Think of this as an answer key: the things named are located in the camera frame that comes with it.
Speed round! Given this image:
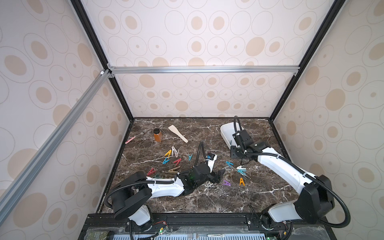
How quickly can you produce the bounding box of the tan clothespin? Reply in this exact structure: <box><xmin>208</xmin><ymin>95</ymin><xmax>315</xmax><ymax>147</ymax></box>
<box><xmin>168</xmin><ymin>166</ymin><xmax>180</xmax><ymax>173</ymax></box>

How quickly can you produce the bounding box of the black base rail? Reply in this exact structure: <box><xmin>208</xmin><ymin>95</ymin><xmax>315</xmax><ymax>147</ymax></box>
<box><xmin>79</xmin><ymin>213</ymin><xmax>336</xmax><ymax>240</ymax></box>

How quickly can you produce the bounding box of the amber jar black lid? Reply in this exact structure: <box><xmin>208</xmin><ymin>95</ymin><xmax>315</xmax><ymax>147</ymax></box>
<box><xmin>153</xmin><ymin>128</ymin><xmax>162</xmax><ymax>143</ymax></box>

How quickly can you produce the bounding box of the white clothespin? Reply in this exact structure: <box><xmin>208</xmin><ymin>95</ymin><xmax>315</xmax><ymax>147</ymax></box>
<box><xmin>172</xmin><ymin>146</ymin><xmax>179</xmax><ymax>158</ymax></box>

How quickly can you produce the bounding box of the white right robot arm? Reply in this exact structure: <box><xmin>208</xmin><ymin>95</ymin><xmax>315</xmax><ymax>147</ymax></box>
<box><xmin>232</xmin><ymin>130</ymin><xmax>351</xmax><ymax>228</ymax></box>

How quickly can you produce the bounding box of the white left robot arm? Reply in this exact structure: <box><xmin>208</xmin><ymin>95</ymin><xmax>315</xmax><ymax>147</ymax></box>
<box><xmin>104</xmin><ymin>163</ymin><xmax>226</xmax><ymax>227</ymax></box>

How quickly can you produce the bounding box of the white plastic storage box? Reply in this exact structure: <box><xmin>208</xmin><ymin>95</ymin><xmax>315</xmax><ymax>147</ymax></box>
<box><xmin>220</xmin><ymin>122</ymin><xmax>238</xmax><ymax>149</ymax></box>

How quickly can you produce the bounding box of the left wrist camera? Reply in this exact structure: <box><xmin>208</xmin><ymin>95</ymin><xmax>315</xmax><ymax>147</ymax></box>
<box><xmin>206</xmin><ymin>152</ymin><xmax>218</xmax><ymax>172</ymax></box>

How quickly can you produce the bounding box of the yellow clothespin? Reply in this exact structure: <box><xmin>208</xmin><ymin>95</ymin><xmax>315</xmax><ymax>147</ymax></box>
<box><xmin>165</xmin><ymin>150</ymin><xmax>172</xmax><ymax>158</ymax></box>

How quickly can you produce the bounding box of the horizontal aluminium rail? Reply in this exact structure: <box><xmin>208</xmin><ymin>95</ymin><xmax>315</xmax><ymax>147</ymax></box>
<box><xmin>110</xmin><ymin>65</ymin><xmax>300</xmax><ymax>74</ymax></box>

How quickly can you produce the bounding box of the dark red clothespin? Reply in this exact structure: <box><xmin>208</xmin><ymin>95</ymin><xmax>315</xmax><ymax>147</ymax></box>
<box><xmin>147</xmin><ymin>168</ymin><xmax>157</xmax><ymax>176</ymax></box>

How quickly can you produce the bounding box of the left diagonal aluminium rail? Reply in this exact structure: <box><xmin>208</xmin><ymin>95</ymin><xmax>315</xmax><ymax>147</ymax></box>
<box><xmin>1</xmin><ymin>69</ymin><xmax>111</xmax><ymax>224</ymax></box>

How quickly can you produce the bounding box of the wooden spatula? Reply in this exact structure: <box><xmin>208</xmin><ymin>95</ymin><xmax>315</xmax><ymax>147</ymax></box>
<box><xmin>168</xmin><ymin>125</ymin><xmax>189</xmax><ymax>143</ymax></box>

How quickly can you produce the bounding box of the orange clothespin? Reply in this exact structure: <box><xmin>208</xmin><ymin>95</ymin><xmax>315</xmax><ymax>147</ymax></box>
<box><xmin>239</xmin><ymin>178</ymin><xmax>245</xmax><ymax>186</ymax></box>

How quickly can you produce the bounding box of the teal clothespin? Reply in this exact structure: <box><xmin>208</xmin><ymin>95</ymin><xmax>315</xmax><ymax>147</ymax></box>
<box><xmin>237</xmin><ymin>170</ymin><xmax>247</xmax><ymax>176</ymax></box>

